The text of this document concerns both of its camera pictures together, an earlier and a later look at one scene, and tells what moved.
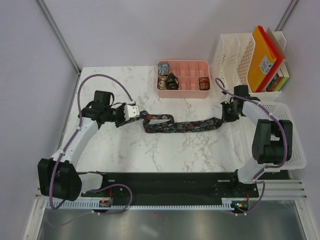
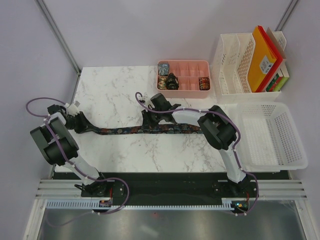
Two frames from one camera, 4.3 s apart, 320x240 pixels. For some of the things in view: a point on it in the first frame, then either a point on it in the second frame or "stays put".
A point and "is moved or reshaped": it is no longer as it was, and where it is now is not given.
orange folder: x=264 y=59 stays put
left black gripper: x=123 y=121 → x=85 y=126
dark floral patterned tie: x=166 y=123 is moved or reshaped
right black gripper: x=225 y=117 → x=146 y=120
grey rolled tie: x=163 y=69 stays put
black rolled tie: x=173 y=82 stays put
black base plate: x=190 y=186 stays put
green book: x=276 y=83 stays put
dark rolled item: x=162 y=83 stays put
